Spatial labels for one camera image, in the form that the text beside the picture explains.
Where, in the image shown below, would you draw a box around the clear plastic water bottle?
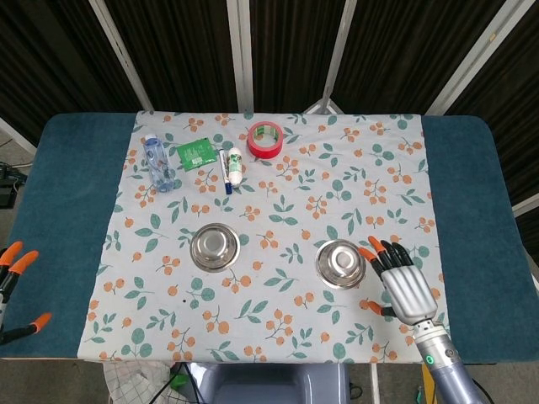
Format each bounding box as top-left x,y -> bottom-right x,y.
142,133 -> 176,194

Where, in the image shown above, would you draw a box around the steel bowl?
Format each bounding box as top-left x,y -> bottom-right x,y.
315,239 -> 367,290
189,222 -> 242,274

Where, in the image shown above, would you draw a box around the floral tablecloth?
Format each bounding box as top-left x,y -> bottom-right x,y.
77,109 -> 456,365

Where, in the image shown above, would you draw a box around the red tape roll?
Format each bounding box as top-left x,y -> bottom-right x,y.
246,121 -> 284,160

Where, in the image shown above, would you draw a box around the white table leg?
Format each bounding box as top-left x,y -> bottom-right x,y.
369,363 -> 382,404

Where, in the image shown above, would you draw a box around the green sachet packet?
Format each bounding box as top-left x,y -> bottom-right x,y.
175,137 -> 217,172

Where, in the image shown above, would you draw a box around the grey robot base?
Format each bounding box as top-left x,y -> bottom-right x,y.
189,362 -> 351,404

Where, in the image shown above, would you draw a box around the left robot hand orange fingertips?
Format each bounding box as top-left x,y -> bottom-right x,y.
0,241 -> 53,346

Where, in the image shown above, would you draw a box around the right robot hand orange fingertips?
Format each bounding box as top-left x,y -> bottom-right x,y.
358,235 -> 439,326

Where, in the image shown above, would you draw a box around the white blue marker pen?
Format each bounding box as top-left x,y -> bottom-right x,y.
217,147 -> 233,195

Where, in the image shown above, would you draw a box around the small white tube bottle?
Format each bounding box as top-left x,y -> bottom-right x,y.
227,147 -> 244,189

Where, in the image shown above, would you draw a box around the white checked cloth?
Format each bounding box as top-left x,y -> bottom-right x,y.
103,361 -> 174,404

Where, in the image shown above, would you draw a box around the dark folding screen white frame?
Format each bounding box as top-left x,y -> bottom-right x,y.
0,0 -> 539,237

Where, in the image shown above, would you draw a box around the black power strip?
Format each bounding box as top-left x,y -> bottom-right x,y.
0,162 -> 27,208

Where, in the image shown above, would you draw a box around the teal table cover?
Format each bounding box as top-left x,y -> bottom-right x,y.
0,112 -> 539,365

